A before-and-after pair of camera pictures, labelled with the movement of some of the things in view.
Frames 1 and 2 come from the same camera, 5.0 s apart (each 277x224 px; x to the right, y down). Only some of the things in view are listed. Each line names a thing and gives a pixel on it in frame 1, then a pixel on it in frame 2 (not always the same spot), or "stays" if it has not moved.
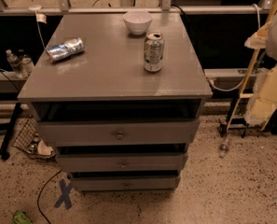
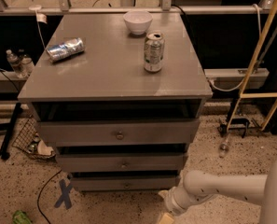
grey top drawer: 119,133 stays
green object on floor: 20,217 stays
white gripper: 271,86 → 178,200
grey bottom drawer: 126,184 stays
